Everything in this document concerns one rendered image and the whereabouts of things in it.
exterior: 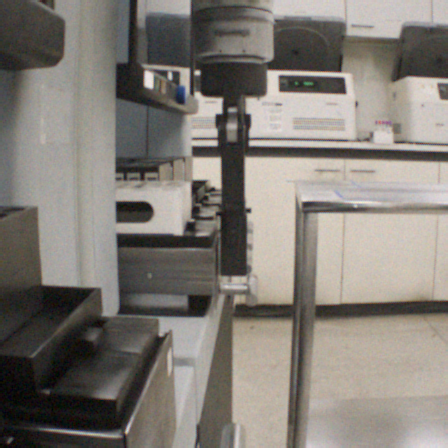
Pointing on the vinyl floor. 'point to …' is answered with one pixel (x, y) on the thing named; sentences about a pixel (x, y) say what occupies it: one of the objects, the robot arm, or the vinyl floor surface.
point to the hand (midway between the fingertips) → (233, 244)
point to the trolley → (361, 199)
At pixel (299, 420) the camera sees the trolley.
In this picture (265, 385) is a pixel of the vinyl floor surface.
